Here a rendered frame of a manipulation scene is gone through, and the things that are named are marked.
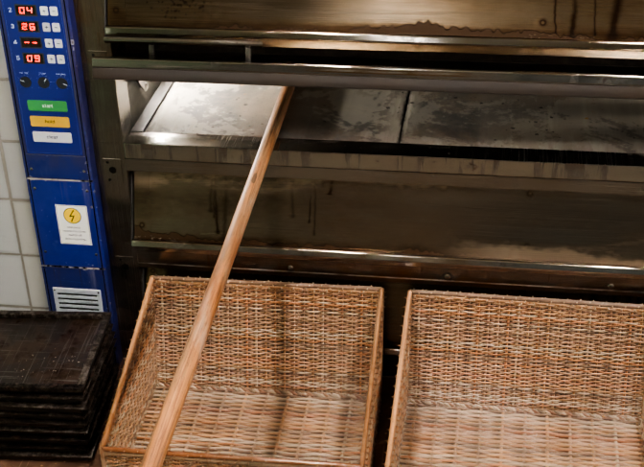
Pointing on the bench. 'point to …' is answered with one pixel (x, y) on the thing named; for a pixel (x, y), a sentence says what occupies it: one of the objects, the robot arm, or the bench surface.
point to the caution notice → (73, 224)
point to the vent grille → (78, 299)
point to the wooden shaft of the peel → (163, 431)
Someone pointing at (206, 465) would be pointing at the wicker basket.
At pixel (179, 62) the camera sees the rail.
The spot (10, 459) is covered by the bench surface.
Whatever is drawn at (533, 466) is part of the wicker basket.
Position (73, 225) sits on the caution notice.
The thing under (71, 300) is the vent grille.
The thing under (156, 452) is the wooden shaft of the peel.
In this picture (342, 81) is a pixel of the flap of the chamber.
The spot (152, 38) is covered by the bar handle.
